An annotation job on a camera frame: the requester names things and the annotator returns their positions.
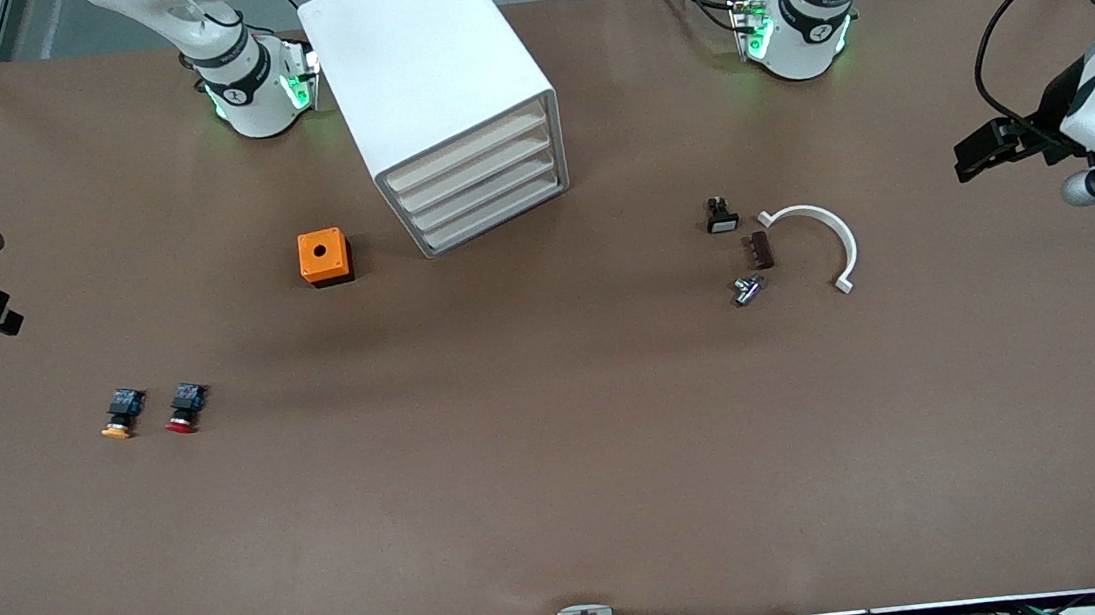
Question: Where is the brown table mat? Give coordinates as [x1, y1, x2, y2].
[0, 0, 1095, 615]

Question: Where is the white semicircular pipe clamp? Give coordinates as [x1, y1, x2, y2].
[757, 200, 863, 303]

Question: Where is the yellow cap push button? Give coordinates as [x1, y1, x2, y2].
[97, 386, 150, 442]

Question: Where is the orange push button box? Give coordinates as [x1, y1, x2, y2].
[296, 226, 356, 291]

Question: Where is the black square white-face button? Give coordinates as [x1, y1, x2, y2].
[704, 195, 742, 236]

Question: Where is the red cap push button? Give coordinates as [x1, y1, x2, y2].
[161, 381, 213, 438]

